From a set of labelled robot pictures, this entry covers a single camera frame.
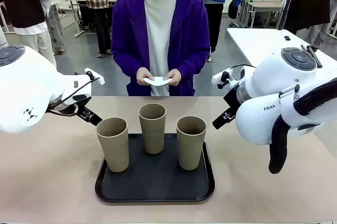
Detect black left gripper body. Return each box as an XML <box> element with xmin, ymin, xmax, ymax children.
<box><xmin>61</xmin><ymin>94</ymin><xmax>92</xmax><ymax>116</ymax></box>

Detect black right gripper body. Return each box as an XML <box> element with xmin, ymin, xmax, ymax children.
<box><xmin>223</xmin><ymin>84</ymin><xmax>239</xmax><ymax>115</ymax></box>

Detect tall beige cup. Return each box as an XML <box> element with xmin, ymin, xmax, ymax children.
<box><xmin>95</xmin><ymin>117</ymin><xmax>130</xmax><ymax>173</ymax></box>
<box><xmin>138</xmin><ymin>103</ymin><xmax>167</xmax><ymax>155</ymax></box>
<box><xmin>176</xmin><ymin>116</ymin><xmax>207</xmax><ymax>170</ymax></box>

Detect white scalloped paper coaster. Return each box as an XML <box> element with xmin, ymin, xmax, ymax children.
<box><xmin>143</xmin><ymin>76</ymin><xmax>174</xmax><ymax>87</ymax></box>

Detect purple-sleeved left forearm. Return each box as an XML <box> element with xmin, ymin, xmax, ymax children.
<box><xmin>176</xmin><ymin>47</ymin><xmax>211</xmax><ymax>77</ymax></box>

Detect purple-sleeved right forearm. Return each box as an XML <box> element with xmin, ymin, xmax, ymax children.
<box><xmin>111</xmin><ymin>47</ymin><xmax>148</xmax><ymax>77</ymax></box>

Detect person's left hand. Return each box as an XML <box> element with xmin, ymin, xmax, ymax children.
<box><xmin>163</xmin><ymin>69</ymin><xmax>183</xmax><ymax>87</ymax></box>

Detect person's right hand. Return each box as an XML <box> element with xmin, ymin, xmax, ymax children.
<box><xmin>136</xmin><ymin>67</ymin><xmax>155</xmax><ymax>87</ymax></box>

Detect person in grey trousers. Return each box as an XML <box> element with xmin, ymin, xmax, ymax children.
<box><xmin>39</xmin><ymin>0</ymin><xmax>66</xmax><ymax>54</ymax></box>

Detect black hanging bag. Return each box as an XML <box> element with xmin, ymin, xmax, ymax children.
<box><xmin>227</xmin><ymin>0</ymin><xmax>239</xmax><ymax>20</ymax></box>

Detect black plastic tray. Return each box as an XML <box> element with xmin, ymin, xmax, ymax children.
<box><xmin>95</xmin><ymin>133</ymin><xmax>215</xmax><ymax>203</ymax></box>

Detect black folded tripod tool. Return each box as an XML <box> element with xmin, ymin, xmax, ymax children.
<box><xmin>301</xmin><ymin>45</ymin><xmax>323</xmax><ymax>69</ymax></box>

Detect white background workbench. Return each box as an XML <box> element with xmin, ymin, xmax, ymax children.
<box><xmin>236</xmin><ymin>0</ymin><xmax>284</xmax><ymax>29</ymax></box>

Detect white cylindrical air purifier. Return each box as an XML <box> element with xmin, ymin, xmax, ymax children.
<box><xmin>0</xmin><ymin>28</ymin><xmax>8</xmax><ymax>48</ymax></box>

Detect person in purple hoodie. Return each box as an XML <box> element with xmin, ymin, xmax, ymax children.
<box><xmin>111</xmin><ymin>0</ymin><xmax>211</xmax><ymax>97</ymax></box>

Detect person in dark coat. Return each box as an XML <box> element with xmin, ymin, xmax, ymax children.
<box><xmin>284</xmin><ymin>0</ymin><xmax>331</xmax><ymax>50</ymax></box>

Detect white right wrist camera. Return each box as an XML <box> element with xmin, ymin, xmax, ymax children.
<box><xmin>211</xmin><ymin>68</ymin><xmax>234</xmax><ymax>89</ymax></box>

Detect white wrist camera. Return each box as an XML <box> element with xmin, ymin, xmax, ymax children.
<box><xmin>211</xmin><ymin>68</ymin><xmax>234</xmax><ymax>89</ymax></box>
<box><xmin>84</xmin><ymin>67</ymin><xmax>105</xmax><ymax>86</ymax></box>

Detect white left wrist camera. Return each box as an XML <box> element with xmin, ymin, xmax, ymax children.
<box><xmin>84</xmin><ymin>67</ymin><xmax>105</xmax><ymax>86</ymax></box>

